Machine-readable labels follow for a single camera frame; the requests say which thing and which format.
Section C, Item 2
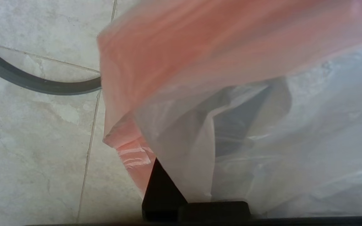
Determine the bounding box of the grey bin retaining ring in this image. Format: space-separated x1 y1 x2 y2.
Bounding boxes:
0 40 102 95

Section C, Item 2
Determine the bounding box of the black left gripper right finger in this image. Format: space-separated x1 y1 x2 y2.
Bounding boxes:
178 201 251 221

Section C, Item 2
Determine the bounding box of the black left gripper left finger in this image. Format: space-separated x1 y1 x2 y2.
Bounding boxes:
142 159 188 221

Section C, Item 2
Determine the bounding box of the white orange plastic bag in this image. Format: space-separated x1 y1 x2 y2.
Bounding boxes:
97 0 362 218

